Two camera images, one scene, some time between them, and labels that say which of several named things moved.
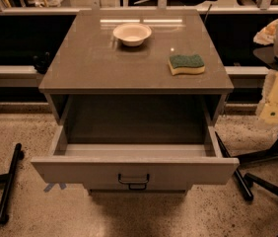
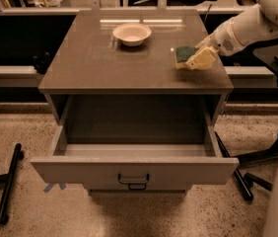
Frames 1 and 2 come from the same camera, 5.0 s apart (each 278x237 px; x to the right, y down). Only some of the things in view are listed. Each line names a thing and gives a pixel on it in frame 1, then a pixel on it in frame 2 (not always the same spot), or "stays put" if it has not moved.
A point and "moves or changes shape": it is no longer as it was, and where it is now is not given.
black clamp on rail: (41, 61) stays put
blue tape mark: (49, 186) stays put
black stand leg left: (4, 180) stays put
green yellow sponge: (186, 64) moves or changes shape
